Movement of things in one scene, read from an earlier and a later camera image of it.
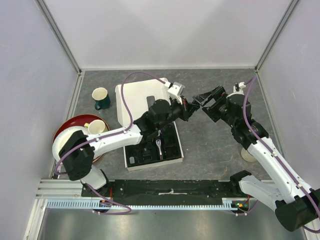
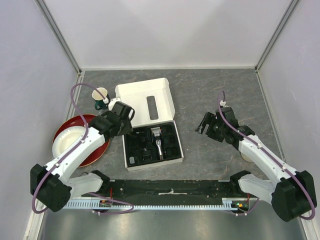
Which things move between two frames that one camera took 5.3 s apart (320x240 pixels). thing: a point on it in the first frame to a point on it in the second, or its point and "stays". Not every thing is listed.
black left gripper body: [178, 109] to [126, 127]
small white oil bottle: [132, 160] stays
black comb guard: [171, 151] stays
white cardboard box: [129, 96] stays
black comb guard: [170, 139] stays
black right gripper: [219, 94] to [209, 118]
